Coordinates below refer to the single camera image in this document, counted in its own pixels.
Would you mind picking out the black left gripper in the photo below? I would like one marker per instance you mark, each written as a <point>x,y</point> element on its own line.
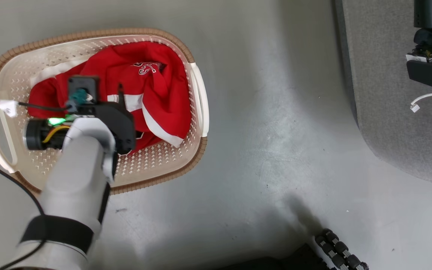
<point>120,125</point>

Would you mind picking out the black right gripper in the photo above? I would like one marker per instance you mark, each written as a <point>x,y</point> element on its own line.
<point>431,71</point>

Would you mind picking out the red basketball jersey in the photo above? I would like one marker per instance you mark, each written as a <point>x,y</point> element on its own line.
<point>159,97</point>

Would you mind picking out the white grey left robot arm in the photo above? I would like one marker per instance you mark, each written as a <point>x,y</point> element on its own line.
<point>75,176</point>

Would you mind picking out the cream laundry basket brown rim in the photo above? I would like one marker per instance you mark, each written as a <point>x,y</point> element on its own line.
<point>171,157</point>

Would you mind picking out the grey fabric sofa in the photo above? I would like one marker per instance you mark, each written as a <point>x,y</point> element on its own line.
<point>388,93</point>

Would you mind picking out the black roller wheel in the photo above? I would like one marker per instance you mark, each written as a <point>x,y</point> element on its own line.
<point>338,249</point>

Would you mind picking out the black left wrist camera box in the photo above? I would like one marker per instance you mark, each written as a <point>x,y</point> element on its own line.
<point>88,83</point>

